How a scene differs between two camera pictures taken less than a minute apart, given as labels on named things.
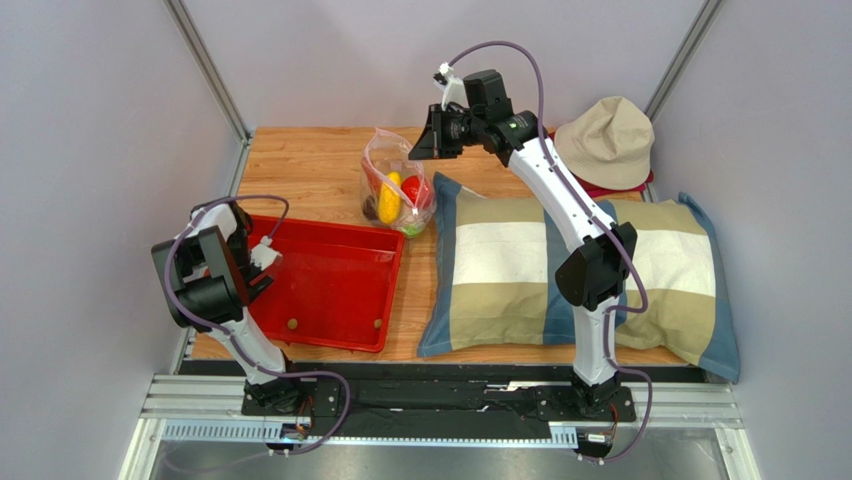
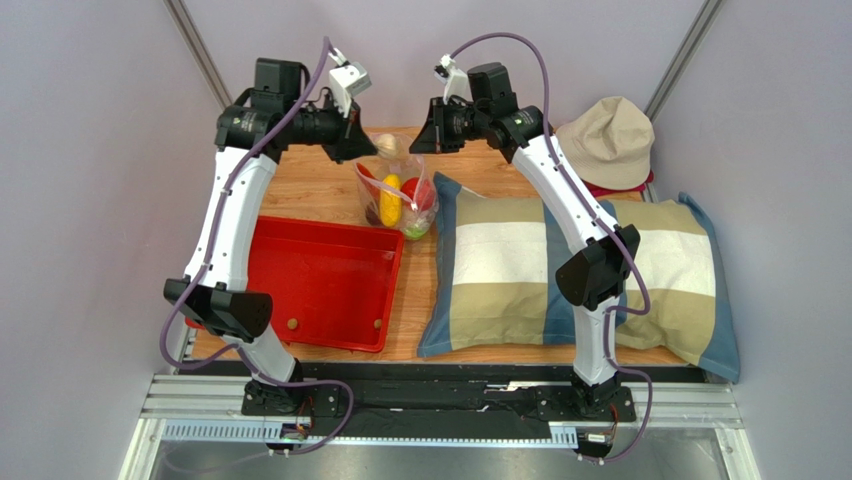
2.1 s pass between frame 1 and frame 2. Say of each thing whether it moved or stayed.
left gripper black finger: moved
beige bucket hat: stayed
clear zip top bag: stayed
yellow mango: stayed
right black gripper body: stayed
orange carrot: moved
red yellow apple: stayed
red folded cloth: stayed
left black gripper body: moved
